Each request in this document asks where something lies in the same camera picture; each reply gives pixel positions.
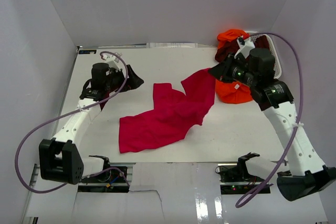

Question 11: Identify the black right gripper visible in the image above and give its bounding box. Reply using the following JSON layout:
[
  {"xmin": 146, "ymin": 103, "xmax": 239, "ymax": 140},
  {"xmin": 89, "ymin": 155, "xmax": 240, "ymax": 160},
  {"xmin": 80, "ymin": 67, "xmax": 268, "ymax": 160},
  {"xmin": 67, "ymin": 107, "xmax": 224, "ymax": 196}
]
[{"xmin": 208, "ymin": 52, "xmax": 257, "ymax": 88}]

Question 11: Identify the orange t shirt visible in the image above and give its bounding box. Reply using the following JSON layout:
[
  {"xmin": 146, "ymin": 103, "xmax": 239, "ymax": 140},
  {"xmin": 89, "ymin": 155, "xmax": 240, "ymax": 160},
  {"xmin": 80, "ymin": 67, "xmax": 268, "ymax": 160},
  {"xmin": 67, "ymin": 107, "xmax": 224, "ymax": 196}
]
[{"xmin": 215, "ymin": 29, "xmax": 253, "ymax": 104}]

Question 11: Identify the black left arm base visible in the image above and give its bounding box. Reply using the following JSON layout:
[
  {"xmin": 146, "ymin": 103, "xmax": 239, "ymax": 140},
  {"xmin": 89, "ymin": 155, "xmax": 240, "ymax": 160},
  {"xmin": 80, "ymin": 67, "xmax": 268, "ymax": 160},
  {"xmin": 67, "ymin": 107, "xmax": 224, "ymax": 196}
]
[{"xmin": 81, "ymin": 166, "xmax": 129, "ymax": 193}]

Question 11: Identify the white plastic basket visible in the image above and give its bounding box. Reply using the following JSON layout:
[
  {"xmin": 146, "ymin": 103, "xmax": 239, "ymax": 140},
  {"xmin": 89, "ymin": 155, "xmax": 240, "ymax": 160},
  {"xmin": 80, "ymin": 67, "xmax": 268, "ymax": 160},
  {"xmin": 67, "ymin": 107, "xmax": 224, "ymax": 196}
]
[{"xmin": 246, "ymin": 31, "xmax": 282, "ymax": 79}]

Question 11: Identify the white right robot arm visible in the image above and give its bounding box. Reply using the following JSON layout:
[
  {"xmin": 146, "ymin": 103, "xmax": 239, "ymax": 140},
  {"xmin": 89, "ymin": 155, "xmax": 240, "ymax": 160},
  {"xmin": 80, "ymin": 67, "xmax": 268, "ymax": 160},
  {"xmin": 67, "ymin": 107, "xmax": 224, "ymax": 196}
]
[{"xmin": 208, "ymin": 48, "xmax": 335, "ymax": 201}]

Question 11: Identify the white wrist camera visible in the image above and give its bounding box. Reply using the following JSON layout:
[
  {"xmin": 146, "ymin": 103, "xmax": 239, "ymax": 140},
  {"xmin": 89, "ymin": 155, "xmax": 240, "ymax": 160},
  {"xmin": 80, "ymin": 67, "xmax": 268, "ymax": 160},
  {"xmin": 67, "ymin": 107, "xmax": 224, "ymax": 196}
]
[
  {"xmin": 234, "ymin": 36, "xmax": 255, "ymax": 59},
  {"xmin": 100, "ymin": 52, "xmax": 124, "ymax": 71}
]

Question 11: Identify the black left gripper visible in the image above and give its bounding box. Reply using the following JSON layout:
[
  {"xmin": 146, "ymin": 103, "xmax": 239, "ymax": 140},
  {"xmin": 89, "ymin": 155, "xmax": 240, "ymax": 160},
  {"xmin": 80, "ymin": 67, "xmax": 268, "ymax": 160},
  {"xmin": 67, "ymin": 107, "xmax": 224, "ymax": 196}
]
[{"xmin": 105, "ymin": 65, "xmax": 144, "ymax": 93}]

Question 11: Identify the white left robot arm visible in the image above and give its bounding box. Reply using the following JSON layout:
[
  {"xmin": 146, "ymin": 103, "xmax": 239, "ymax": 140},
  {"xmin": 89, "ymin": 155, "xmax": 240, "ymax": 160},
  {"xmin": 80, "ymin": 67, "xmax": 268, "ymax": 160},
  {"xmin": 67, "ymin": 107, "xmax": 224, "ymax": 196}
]
[{"xmin": 39, "ymin": 63, "xmax": 144, "ymax": 185}]

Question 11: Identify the dark maroon t shirt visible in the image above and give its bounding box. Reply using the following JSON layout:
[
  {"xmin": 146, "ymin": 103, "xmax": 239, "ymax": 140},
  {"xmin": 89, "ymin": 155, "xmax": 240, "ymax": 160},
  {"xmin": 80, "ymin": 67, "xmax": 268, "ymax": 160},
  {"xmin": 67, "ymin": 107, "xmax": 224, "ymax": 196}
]
[{"xmin": 215, "ymin": 35, "xmax": 270, "ymax": 62}]

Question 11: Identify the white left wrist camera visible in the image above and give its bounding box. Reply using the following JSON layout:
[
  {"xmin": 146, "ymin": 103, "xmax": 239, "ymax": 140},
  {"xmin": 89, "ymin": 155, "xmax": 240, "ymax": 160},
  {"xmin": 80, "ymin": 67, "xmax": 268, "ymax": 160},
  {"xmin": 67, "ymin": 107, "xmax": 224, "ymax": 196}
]
[{"xmin": 100, "ymin": 52, "xmax": 124, "ymax": 71}]

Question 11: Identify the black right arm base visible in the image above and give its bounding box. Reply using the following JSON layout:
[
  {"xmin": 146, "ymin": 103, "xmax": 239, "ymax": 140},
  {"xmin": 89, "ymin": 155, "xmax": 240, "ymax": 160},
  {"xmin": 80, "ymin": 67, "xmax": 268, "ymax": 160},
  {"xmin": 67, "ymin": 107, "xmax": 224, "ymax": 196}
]
[{"xmin": 215, "ymin": 165, "xmax": 264, "ymax": 195}]

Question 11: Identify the magenta t shirt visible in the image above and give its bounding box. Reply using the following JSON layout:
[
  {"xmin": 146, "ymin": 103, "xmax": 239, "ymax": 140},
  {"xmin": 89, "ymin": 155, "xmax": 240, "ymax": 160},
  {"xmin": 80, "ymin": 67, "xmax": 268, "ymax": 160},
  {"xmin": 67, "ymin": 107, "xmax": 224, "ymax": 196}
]
[{"xmin": 119, "ymin": 69, "xmax": 215, "ymax": 154}]

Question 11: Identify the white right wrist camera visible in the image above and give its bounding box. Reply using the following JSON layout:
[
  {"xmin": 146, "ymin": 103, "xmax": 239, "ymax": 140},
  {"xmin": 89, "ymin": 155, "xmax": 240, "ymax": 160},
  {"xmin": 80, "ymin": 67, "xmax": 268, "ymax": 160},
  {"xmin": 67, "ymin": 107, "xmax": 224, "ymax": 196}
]
[{"xmin": 234, "ymin": 36, "xmax": 255, "ymax": 59}]

